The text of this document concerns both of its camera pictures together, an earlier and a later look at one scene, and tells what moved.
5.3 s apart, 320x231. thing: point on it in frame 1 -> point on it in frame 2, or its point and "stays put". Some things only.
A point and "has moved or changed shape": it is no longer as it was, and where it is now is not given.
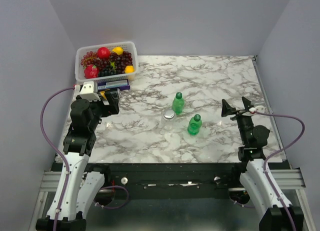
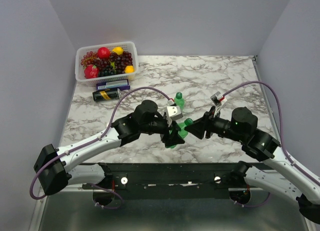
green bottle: (178, 103) stays put
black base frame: (200, 180) stays put
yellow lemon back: (119, 50) stays put
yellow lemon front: (129, 69) stays put
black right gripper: (227, 110) -> (206, 122)
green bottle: (194, 125) has moved or changed shape
